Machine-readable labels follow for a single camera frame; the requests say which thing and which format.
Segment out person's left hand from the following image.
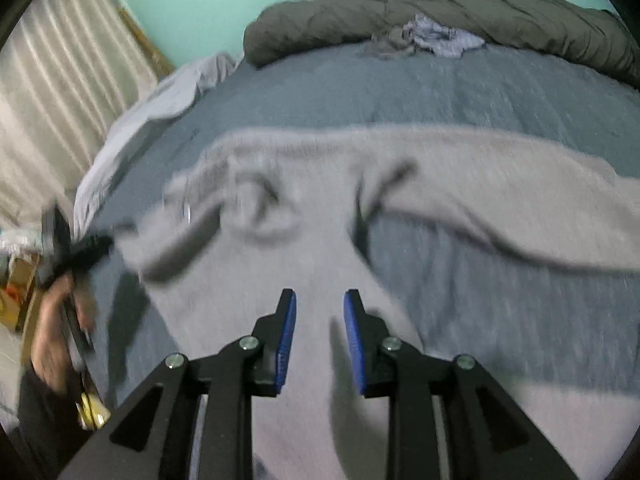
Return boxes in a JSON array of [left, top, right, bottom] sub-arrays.
[[30, 274, 96, 396]]

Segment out grey fleece ribbed garment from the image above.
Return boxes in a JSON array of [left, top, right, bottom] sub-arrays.
[[118, 125, 639, 479]]

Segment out dark blue patterned bedspread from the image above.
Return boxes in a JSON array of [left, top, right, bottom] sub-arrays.
[[92, 44, 639, 396]]

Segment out dark grey rolled duvet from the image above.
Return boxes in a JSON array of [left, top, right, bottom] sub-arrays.
[[243, 0, 639, 87]]

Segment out small crumpled blue-grey cloth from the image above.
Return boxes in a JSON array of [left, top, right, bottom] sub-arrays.
[[362, 14, 486, 60]]

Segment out beige striped curtain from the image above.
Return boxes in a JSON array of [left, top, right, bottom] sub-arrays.
[[1, 0, 157, 229]]

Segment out light grey bed sheet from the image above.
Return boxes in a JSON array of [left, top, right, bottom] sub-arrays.
[[72, 52, 240, 238]]

